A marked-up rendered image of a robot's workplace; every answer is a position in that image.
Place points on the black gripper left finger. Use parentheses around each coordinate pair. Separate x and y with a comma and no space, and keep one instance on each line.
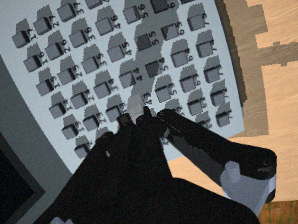
(77,196)

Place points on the grey box with dark base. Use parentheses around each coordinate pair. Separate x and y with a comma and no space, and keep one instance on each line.
(32,174)

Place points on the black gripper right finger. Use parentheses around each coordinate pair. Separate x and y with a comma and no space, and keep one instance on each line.
(247,173)

